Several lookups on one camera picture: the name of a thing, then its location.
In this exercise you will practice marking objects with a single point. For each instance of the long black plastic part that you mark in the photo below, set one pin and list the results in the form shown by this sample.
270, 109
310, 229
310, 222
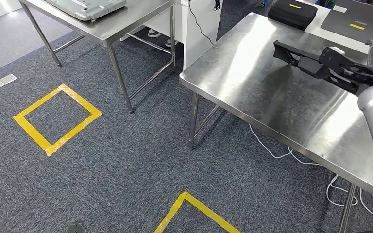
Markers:
308, 66

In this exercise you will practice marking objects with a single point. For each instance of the stainless steel workbench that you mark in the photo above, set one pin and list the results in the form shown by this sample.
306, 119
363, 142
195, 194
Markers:
270, 83

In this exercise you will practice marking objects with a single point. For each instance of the grey laptop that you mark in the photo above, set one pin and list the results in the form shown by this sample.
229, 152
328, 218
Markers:
357, 16

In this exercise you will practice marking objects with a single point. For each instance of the black zip case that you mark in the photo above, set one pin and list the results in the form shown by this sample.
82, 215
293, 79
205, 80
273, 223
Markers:
289, 16

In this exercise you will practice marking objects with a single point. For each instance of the white cabinet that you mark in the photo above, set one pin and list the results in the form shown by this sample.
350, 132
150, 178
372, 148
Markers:
199, 48

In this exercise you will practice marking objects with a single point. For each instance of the white shoe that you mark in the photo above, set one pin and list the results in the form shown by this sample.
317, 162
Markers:
171, 43
154, 33

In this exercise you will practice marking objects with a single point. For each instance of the yellow floor tape square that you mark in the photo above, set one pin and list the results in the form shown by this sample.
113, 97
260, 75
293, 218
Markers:
205, 209
28, 128

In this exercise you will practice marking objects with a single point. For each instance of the stainless steel table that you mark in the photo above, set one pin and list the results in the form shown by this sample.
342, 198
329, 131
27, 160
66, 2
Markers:
109, 30

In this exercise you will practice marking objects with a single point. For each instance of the grey metal housing panel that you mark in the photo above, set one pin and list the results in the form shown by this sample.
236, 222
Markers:
86, 8

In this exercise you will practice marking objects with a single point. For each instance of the grey floor socket box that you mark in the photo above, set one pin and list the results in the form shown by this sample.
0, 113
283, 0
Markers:
4, 81

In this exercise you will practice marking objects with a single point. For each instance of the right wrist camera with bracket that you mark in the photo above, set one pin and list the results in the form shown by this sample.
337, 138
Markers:
334, 59

